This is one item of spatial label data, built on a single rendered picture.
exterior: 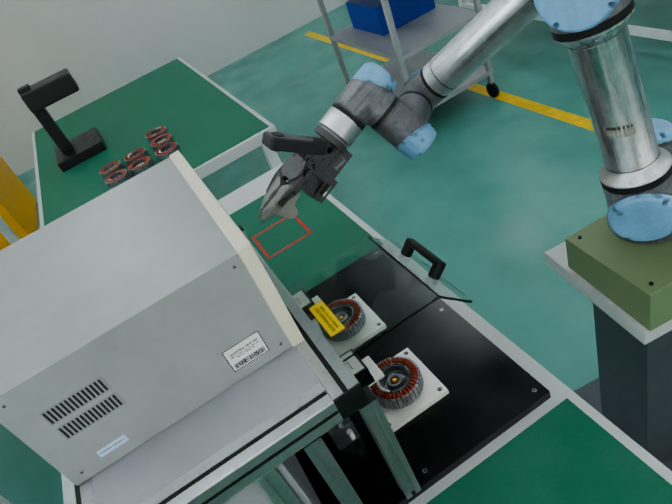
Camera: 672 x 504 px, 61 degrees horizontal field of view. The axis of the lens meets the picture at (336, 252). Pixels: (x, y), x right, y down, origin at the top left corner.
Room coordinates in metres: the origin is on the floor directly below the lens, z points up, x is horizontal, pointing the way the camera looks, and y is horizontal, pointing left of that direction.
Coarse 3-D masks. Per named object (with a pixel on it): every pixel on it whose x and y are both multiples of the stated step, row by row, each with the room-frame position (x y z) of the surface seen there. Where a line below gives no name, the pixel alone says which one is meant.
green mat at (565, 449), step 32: (544, 416) 0.59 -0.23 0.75; (576, 416) 0.56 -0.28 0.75; (512, 448) 0.56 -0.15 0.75; (544, 448) 0.53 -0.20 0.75; (576, 448) 0.51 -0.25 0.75; (608, 448) 0.49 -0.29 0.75; (480, 480) 0.53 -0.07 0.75; (512, 480) 0.50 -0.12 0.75; (544, 480) 0.48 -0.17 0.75; (576, 480) 0.46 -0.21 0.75; (608, 480) 0.44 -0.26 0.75; (640, 480) 0.42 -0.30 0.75
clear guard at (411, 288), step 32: (352, 256) 0.87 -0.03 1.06; (384, 256) 0.83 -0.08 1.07; (416, 256) 0.86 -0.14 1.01; (288, 288) 0.86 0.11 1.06; (320, 288) 0.82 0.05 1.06; (352, 288) 0.78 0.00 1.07; (384, 288) 0.75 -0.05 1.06; (416, 288) 0.71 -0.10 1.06; (448, 288) 0.72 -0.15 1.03; (352, 320) 0.70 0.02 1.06; (384, 320) 0.67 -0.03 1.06; (352, 352) 0.64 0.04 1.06
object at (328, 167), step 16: (320, 128) 0.98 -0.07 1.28; (336, 144) 0.96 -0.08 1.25; (288, 160) 1.00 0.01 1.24; (304, 160) 0.95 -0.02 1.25; (320, 160) 0.97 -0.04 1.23; (336, 160) 0.97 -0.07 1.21; (288, 176) 0.96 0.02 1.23; (304, 176) 0.94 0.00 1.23; (320, 176) 0.94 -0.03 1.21; (304, 192) 0.95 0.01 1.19; (320, 192) 0.95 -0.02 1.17
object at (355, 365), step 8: (352, 360) 0.75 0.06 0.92; (360, 360) 0.75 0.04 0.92; (368, 360) 0.77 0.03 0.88; (352, 368) 0.74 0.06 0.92; (360, 368) 0.73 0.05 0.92; (368, 368) 0.76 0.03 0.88; (376, 368) 0.75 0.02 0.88; (360, 376) 0.72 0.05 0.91; (368, 376) 0.72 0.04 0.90; (376, 376) 0.73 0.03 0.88; (368, 384) 0.72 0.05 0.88
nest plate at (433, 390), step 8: (400, 352) 0.85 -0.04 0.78; (408, 352) 0.84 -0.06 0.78; (416, 360) 0.81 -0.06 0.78; (424, 368) 0.78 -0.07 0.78; (424, 376) 0.76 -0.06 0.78; (432, 376) 0.75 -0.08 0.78; (384, 384) 0.78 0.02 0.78; (424, 384) 0.74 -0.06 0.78; (432, 384) 0.73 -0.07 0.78; (440, 384) 0.73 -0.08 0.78; (424, 392) 0.72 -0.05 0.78; (432, 392) 0.72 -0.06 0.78; (440, 392) 0.71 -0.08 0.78; (448, 392) 0.71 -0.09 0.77; (416, 400) 0.72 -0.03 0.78; (424, 400) 0.71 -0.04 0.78; (432, 400) 0.70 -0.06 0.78; (384, 408) 0.73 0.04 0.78; (400, 408) 0.71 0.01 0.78; (408, 408) 0.71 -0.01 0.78; (416, 408) 0.70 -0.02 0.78; (424, 408) 0.69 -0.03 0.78; (392, 416) 0.70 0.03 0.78; (400, 416) 0.70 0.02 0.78; (408, 416) 0.69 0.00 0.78; (392, 424) 0.69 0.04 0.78; (400, 424) 0.68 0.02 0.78
